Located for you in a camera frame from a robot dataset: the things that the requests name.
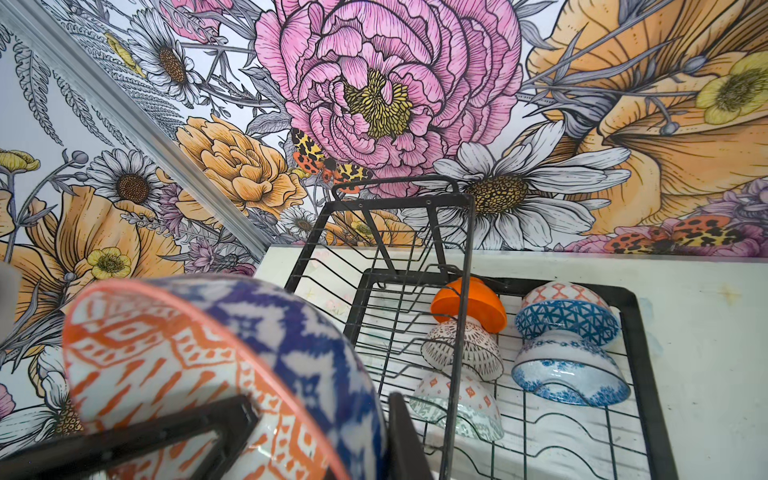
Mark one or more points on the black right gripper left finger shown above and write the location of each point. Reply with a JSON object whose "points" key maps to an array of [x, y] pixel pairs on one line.
{"points": [[231, 420]]}

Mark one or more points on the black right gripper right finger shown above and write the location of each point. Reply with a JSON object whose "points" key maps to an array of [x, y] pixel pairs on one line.
{"points": [[407, 460]]}

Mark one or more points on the green patterned ceramic bowl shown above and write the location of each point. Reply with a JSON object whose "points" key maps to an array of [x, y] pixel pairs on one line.
{"points": [[478, 416]]}

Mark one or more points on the red patterned ceramic bowl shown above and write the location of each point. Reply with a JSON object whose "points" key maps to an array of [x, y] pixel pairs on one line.
{"points": [[137, 350]]}

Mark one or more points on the white bowl dark radial pattern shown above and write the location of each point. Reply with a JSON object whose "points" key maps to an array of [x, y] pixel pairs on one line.
{"points": [[480, 353]]}

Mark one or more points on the orange plastic bowl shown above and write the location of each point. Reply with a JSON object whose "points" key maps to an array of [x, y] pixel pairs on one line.
{"points": [[482, 304]]}

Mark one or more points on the blue floral ceramic bowl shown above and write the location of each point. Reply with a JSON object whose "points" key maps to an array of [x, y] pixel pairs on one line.
{"points": [[561, 366]]}

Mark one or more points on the dark blue patterned bowl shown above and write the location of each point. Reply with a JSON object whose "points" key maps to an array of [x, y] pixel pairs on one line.
{"points": [[561, 305]]}

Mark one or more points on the black metal dish rack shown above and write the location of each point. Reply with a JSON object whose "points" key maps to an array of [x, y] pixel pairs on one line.
{"points": [[373, 267]]}

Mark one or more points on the aluminium corner post left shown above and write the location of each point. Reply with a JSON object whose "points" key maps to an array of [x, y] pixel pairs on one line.
{"points": [[47, 38]]}

